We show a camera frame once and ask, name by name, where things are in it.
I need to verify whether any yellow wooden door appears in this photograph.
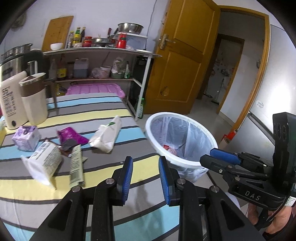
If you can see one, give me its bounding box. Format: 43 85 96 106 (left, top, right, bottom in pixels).
143 0 221 115

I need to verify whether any striped tablecloth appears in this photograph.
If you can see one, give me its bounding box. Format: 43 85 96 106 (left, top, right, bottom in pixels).
0 95 183 241

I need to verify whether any wooden door frame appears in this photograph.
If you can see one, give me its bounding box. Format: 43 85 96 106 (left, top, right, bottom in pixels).
216 8 271 130

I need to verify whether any steel pot with lid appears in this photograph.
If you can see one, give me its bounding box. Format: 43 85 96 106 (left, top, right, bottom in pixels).
1 43 33 58

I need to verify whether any white shelf unit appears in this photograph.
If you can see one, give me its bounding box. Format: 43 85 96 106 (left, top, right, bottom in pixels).
43 47 162 121

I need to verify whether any amber oil bottle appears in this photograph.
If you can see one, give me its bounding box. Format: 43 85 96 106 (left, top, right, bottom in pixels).
57 59 67 80

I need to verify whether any white paper bag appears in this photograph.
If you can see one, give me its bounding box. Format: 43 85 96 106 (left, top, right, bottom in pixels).
89 116 122 153

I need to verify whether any green glass bottle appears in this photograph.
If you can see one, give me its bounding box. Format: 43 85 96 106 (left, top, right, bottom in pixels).
137 98 145 118

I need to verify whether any purple drink carton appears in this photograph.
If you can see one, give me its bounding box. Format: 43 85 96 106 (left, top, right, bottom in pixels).
11 126 41 152

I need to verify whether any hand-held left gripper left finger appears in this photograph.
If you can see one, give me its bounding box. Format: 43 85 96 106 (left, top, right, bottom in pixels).
33 156 134 241

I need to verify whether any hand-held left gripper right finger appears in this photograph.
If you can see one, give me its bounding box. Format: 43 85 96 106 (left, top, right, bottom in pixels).
158 156 265 241

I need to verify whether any large steel bowl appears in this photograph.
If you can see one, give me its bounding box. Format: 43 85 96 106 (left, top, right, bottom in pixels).
117 23 144 35

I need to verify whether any long beige barcode wrapper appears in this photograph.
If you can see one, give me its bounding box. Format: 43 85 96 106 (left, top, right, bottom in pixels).
69 144 86 188

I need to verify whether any clear plastic bottle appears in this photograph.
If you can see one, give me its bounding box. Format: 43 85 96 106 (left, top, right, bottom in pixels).
49 58 58 80

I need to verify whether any stainless black handled kettle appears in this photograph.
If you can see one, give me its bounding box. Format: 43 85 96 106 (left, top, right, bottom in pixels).
0 49 58 109

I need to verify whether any white round bin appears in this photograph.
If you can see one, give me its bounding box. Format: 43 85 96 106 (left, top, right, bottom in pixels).
145 112 218 183

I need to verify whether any purple snack wrapper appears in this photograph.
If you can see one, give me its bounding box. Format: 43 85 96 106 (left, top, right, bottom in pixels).
57 127 89 151

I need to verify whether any clear white lidded container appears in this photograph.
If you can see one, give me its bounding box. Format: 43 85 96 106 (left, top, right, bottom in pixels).
117 32 148 49

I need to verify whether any person's right hand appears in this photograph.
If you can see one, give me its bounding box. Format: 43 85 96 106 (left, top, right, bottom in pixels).
248 204 295 236

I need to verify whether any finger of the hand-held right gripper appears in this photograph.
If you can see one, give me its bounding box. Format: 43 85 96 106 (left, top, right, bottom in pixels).
209 148 274 169
200 154 270 183

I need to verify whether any black tall appliance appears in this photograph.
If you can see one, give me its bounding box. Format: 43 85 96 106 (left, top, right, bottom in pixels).
128 57 148 114

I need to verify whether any pink lidded storage box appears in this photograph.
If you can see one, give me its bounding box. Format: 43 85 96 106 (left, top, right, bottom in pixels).
66 83 125 99

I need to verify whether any wooden cutting board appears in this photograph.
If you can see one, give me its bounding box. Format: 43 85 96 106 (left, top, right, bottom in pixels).
42 16 74 52

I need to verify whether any cream and brown kettle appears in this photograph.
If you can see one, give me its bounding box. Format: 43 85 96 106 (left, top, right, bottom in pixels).
19 72 56 126

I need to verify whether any translucent bin liner bag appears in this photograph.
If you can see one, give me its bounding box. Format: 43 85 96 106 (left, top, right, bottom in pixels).
149 116 214 183

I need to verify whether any brass door handle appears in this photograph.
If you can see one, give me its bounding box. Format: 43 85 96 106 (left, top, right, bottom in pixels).
159 34 176 49

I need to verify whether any yellow oil bottle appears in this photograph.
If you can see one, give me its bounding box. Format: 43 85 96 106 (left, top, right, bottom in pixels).
55 83 66 96

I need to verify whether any white thermos 55 label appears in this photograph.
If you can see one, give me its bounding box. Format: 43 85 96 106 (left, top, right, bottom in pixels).
0 71 28 130

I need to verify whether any small white pail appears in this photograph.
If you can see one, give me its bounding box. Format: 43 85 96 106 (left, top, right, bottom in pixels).
100 66 112 78

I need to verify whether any red plastic bottle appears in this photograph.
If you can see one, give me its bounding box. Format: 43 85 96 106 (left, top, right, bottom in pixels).
116 34 127 49

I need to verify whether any white printed packet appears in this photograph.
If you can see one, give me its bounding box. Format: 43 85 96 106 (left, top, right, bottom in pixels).
21 141 63 186

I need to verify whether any steel pan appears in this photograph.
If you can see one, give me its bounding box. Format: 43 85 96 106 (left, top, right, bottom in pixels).
91 38 116 47

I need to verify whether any brown bar wrapper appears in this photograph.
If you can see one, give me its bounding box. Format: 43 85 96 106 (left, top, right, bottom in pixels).
45 138 75 158

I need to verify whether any green basin with bags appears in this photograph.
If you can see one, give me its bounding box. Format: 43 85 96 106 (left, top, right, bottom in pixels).
110 58 131 79

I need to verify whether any green yellow label bottle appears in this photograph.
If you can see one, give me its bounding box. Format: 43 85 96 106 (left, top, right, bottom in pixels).
73 27 81 48

